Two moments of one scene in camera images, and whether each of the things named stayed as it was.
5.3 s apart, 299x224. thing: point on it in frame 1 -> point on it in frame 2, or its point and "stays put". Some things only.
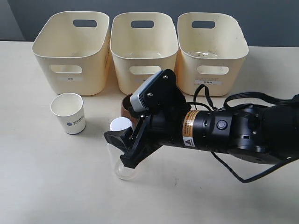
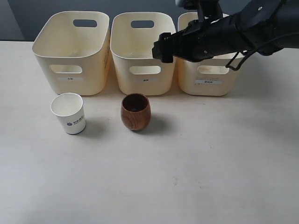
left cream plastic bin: [74, 52] stays put
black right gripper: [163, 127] -> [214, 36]
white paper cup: [69, 108] stays put
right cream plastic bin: [211, 49] stays put
